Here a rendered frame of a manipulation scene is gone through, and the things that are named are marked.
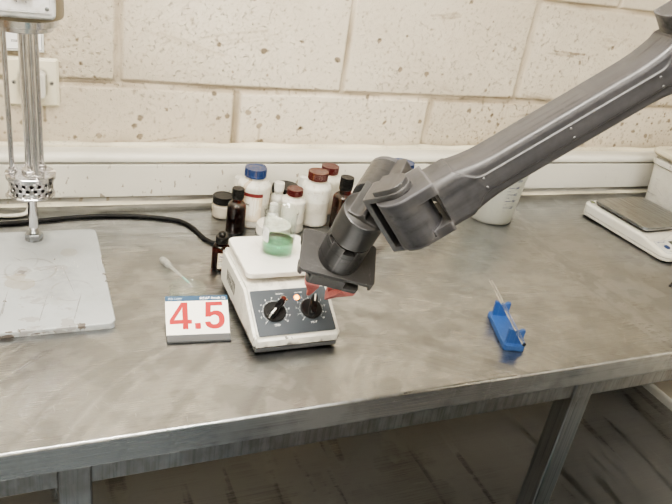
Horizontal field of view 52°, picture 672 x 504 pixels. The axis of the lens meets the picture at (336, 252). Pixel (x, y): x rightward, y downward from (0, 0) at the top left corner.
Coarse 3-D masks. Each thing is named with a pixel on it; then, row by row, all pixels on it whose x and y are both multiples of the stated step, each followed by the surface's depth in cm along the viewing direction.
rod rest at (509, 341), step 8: (496, 304) 114; (488, 312) 116; (496, 312) 115; (504, 312) 115; (496, 320) 113; (504, 320) 114; (496, 328) 111; (504, 328) 111; (512, 328) 107; (504, 336) 109; (512, 336) 107; (504, 344) 107; (512, 344) 108; (520, 344) 108
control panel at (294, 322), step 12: (300, 288) 102; (324, 288) 104; (252, 300) 99; (264, 300) 99; (276, 300) 100; (288, 300) 100; (300, 300) 101; (324, 300) 102; (288, 312) 99; (300, 312) 100; (324, 312) 101; (264, 324) 97; (276, 324) 98; (288, 324) 98; (300, 324) 99; (312, 324) 100; (324, 324) 100; (264, 336) 96
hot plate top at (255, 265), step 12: (240, 240) 108; (252, 240) 109; (300, 240) 111; (240, 252) 105; (252, 252) 105; (240, 264) 102; (252, 264) 102; (264, 264) 102; (276, 264) 103; (288, 264) 103; (252, 276) 100; (264, 276) 100; (276, 276) 101; (288, 276) 102
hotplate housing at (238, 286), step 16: (224, 256) 109; (224, 272) 109; (240, 272) 103; (240, 288) 101; (256, 288) 100; (272, 288) 101; (288, 288) 102; (240, 304) 101; (240, 320) 103; (336, 320) 102; (256, 336) 96; (272, 336) 97; (288, 336) 98; (304, 336) 99; (320, 336) 100; (336, 336) 101; (256, 352) 97
